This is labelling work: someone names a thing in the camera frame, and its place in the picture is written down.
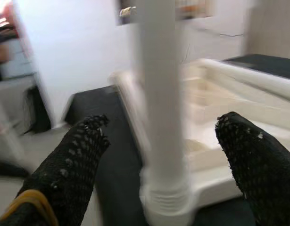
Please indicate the white plastic children table top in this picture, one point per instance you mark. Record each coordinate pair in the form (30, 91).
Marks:
(217, 169)

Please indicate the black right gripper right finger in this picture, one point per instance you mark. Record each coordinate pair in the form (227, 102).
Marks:
(265, 176)

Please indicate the yellow rubber band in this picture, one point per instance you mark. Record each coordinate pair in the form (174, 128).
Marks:
(32, 195)

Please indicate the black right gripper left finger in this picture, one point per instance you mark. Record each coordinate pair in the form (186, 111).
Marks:
(64, 164)

